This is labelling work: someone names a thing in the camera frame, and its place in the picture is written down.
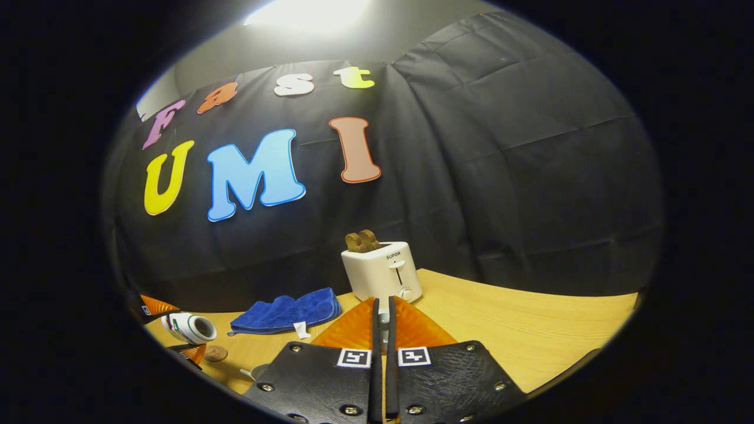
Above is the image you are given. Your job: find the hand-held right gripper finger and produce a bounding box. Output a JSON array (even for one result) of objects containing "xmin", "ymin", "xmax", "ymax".
[
  {"xmin": 386, "ymin": 296, "xmax": 527, "ymax": 423},
  {"xmin": 243, "ymin": 296, "xmax": 383, "ymax": 424}
]

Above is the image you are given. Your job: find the clear green label water bottle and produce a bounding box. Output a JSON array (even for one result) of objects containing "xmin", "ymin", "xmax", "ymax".
[{"xmin": 160, "ymin": 312, "xmax": 218, "ymax": 346}]

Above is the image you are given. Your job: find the white toaster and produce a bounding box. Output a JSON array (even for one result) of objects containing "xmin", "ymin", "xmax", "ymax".
[{"xmin": 341, "ymin": 241, "xmax": 424, "ymax": 304}]

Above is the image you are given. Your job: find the blue towel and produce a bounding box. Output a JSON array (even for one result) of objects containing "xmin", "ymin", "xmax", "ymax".
[{"xmin": 227, "ymin": 287, "xmax": 343, "ymax": 340}]

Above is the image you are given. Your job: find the black backdrop cloth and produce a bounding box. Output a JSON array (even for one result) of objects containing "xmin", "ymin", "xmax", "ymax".
[{"xmin": 103, "ymin": 9, "xmax": 666, "ymax": 314}]

